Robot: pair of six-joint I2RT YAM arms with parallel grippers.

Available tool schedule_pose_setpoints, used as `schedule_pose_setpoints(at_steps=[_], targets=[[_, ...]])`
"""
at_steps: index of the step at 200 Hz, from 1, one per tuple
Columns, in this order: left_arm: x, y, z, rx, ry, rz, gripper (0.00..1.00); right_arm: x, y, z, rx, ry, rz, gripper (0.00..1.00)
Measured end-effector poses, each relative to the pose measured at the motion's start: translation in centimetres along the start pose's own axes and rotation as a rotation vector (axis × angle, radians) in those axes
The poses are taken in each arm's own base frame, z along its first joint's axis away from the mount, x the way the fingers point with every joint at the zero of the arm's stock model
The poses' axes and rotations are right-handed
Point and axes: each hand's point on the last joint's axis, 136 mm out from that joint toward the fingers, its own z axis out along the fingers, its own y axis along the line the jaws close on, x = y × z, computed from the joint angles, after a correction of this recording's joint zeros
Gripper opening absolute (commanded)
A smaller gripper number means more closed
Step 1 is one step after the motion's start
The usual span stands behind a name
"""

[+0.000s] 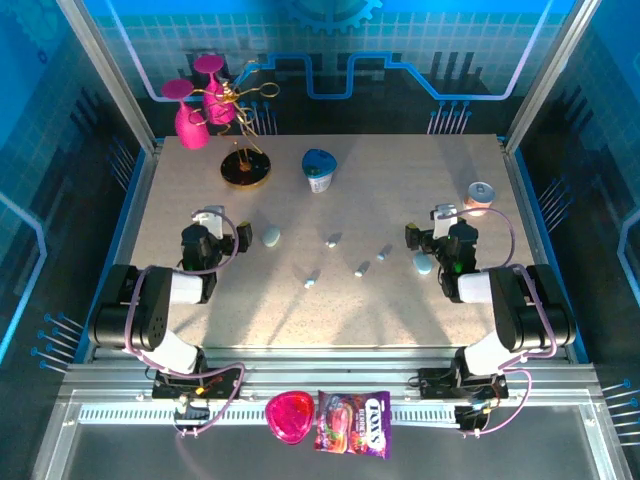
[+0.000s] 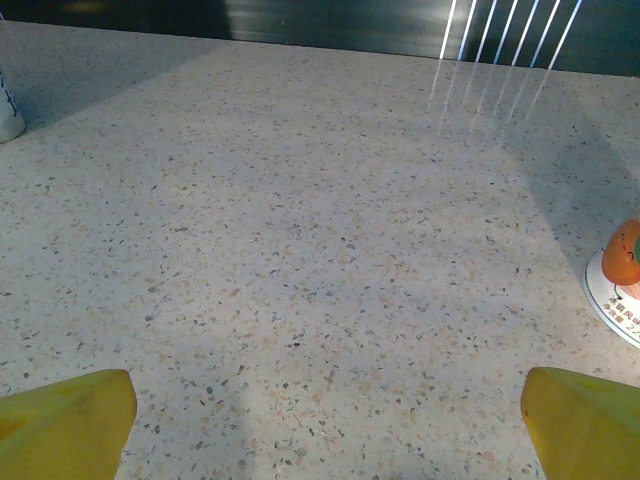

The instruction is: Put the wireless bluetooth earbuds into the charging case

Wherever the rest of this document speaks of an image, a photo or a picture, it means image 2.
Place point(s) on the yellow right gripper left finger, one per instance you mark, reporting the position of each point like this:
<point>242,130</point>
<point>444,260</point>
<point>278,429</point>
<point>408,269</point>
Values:
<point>60,430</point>

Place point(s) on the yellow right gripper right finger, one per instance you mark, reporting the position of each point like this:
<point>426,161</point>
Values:
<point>585,430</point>

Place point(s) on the orange and white tin can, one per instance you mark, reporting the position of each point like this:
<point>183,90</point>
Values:
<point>615,295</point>

